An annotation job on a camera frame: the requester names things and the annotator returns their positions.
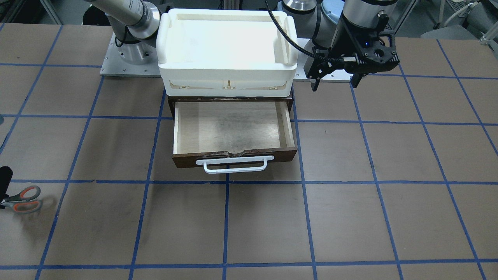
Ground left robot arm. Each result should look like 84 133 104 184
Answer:
280 0 400 91

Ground orange grey scissors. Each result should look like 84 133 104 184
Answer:
1 185 42 214

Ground dark brown drawer cabinet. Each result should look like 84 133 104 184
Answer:
167 89 294 118

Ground wooden drawer with white handle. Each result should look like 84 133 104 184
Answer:
172 100 297 174

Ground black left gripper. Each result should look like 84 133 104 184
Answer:
304 33 400 92

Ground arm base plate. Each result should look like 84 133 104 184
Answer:
295 38 354 83
100 34 160 77

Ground white plastic tray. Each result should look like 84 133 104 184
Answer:
156 9 298 97

